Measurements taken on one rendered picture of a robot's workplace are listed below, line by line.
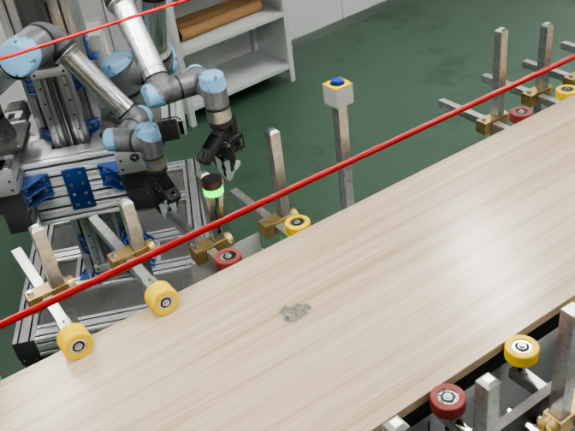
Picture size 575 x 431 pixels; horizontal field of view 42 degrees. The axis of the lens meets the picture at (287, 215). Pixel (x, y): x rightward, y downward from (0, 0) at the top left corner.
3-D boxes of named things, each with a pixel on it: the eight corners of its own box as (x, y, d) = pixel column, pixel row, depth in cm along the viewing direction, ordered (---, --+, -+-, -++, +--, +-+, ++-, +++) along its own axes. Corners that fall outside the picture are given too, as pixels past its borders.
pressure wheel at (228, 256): (216, 283, 226) (209, 253, 219) (238, 272, 229) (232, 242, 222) (228, 296, 220) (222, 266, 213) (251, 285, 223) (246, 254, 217)
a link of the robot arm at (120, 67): (103, 90, 271) (93, 55, 264) (138, 79, 276) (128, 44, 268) (113, 101, 262) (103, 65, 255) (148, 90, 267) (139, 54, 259)
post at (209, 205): (222, 294, 246) (195, 172, 219) (231, 290, 248) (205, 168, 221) (227, 299, 244) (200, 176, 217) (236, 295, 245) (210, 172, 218)
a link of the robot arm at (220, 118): (219, 115, 218) (198, 109, 223) (222, 128, 221) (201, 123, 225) (234, 103, 223) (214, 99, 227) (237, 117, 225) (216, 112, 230)
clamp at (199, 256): (191, 258, 233) (188, 245, 231) (228, 241, 239) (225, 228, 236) (199, 267, 229) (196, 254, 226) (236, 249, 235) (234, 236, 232)
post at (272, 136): (281, 252, 254) (263, 129, 227) (290, 248, 255) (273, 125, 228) (287, 257, 251) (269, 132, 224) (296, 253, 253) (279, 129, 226)
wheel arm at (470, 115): (437, 109, 306) (437, 99, 303) (443, 105, 307) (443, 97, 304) (520, 145, 274) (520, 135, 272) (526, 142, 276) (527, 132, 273)
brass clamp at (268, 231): (257, 233, 245) (256, 220, 243) (291, 216, 251) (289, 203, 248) (268, 240, 241) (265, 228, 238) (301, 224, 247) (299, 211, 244)
